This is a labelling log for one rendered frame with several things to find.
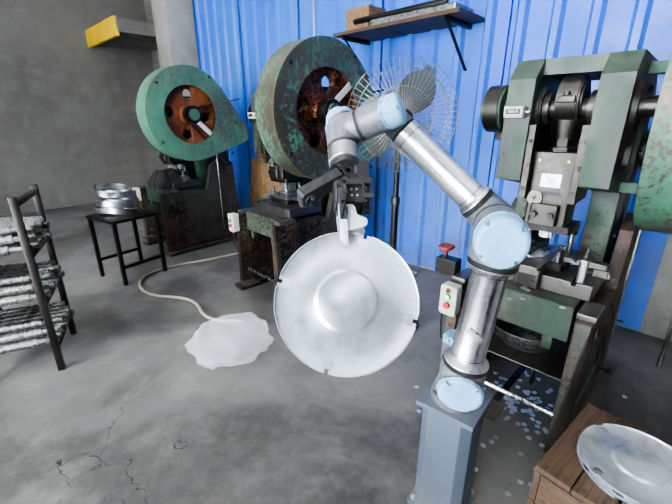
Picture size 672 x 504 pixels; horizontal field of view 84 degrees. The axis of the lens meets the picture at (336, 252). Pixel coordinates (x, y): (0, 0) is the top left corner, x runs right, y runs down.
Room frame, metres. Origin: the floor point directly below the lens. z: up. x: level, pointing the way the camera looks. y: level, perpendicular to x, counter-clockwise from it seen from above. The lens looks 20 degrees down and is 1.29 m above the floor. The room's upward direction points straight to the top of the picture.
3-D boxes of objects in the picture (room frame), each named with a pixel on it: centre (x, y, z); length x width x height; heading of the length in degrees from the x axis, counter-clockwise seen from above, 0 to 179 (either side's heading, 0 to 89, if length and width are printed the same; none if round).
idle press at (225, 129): (4.16, 1.42, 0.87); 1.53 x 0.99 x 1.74; 139
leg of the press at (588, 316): (1.43, -1.18, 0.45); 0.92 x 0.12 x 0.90; 136
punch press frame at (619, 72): (1.62, -0.99, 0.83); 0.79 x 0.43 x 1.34; 136
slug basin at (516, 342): (1.51, -0.89, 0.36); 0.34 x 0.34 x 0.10
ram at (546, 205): (1.48, -0.86, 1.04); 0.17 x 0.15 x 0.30; 136
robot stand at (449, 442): (0.97, -0.38, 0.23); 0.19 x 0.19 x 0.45; 51
